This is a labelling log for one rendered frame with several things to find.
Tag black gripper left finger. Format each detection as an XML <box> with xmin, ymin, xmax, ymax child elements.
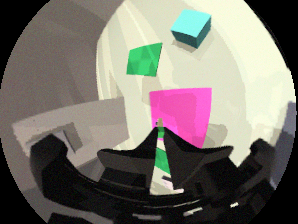
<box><xmin>96</xmin><ymin>127</ymin><xmax>158</xmax><ymax>188</ymax></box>

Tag green flat rectangular pad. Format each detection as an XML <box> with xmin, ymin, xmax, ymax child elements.
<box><xmin>156</xmin><ymin>148</ymin><xmax>170</xmax><ymax>175</ymax></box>

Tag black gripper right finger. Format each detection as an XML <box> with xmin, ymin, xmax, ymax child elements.
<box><xmin>162</xmin><ymin>127</ymin><xmax>234</xmax><ymax>190</ymax></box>

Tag pink flat square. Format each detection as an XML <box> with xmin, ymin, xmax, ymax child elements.
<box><xmin>150</xmin><ymin>88</ymin><xmax>212</xmax><ymax>148</ymax></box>

